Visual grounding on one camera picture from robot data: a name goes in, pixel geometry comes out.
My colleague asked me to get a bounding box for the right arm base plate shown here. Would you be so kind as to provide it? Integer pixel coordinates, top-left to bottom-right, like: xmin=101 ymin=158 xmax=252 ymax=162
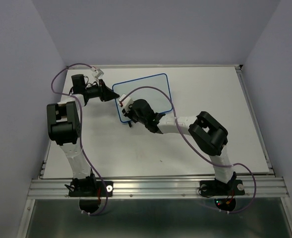
xmin=198 ymin=179 xmax=245 ymax=197

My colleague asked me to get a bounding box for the aluminium left side rail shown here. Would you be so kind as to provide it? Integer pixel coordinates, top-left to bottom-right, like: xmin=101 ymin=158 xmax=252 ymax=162
xmin=38 ymin=140 xmax=51 ymax=179

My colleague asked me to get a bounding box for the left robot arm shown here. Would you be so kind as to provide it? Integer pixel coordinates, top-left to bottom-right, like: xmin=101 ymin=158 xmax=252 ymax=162
xmin=47 ymin=70 xmax=119 ymax=197

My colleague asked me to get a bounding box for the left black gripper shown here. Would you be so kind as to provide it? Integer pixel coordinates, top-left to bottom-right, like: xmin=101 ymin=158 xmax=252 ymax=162
xmin=84 ymin=79 xmax=119 ymax=102

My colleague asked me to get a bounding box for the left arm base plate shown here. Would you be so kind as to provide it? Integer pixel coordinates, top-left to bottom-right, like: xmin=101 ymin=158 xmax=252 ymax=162
xmin=64 ymin=179 xmax=106 ymax=197

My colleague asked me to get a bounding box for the blue framed whiteboard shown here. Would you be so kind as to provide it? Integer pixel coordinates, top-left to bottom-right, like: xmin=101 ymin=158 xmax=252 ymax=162
xmin=112 ymin=73 xmax=172 ymax=113

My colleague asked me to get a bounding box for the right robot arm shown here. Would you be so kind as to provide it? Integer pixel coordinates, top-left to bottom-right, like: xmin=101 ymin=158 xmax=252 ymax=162
xmin=119 ymin=97 xmax=236 ymax=195

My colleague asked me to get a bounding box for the aluminium front rail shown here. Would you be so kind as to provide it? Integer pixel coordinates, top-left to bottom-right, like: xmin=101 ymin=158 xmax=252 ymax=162
xmin=27 ymin=175 xmax=290 ymax=200

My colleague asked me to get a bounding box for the aluminium right side rail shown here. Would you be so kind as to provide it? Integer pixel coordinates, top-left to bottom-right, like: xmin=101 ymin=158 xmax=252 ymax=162
xmin=235 ymin=65 xmax=276 ymax=176

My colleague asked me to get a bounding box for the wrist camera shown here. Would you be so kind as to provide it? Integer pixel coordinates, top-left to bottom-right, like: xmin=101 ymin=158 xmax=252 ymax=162
xmin=91 ymin=67 xmax=104 ymax=80
xmin=118 ymin=94 xmax=134 ymax=115

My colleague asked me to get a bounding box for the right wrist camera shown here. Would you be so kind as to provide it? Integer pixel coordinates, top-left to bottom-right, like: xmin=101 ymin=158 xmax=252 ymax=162
xmin=118 ymin=94 xmax=134 ymax=115

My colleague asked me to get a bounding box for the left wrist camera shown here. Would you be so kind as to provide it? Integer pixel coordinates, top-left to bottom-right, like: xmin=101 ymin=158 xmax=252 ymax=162
xmin=91 ymin=67 xmax=104 ymax=80

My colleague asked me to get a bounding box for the aluminium rail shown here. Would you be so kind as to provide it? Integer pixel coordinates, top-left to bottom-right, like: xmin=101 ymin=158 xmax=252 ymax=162
xmin=38 ymin=140 xmax=51 ymax=179
xmin=27 ymin=175 xmax=290 ymax=200
xmin=235 ymin=65 xmax=276 ymax=176

